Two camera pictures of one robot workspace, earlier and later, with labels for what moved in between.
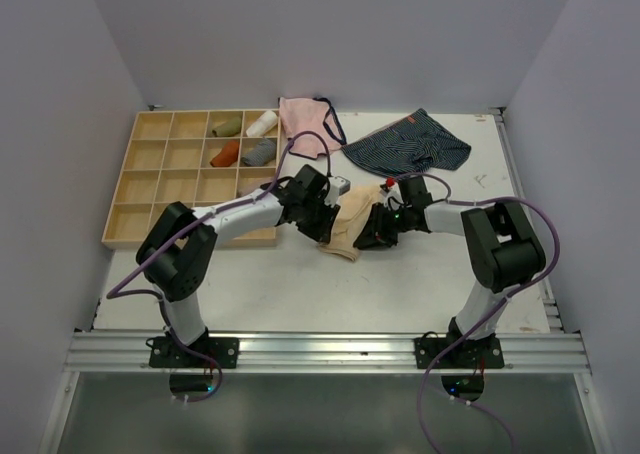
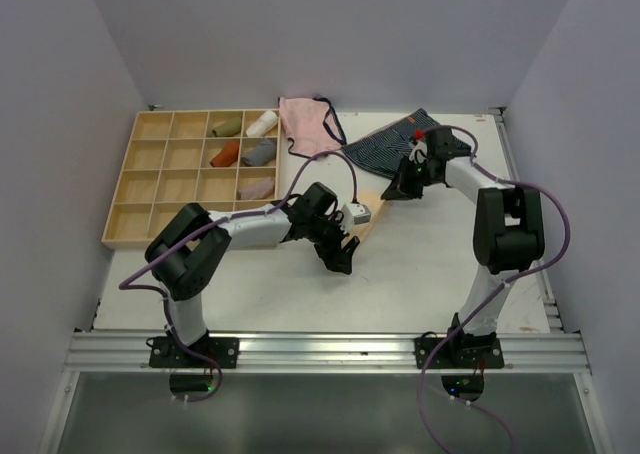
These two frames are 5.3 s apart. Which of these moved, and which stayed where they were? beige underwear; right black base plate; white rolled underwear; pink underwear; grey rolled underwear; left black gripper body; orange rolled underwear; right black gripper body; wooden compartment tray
Moved: right black gripper body; left black gripper body; beige underwear
Stayed: orange rolled underwear; grey rolled underwear; right black base plate; pink underwear; white rolled underwear; wooden compartment tray
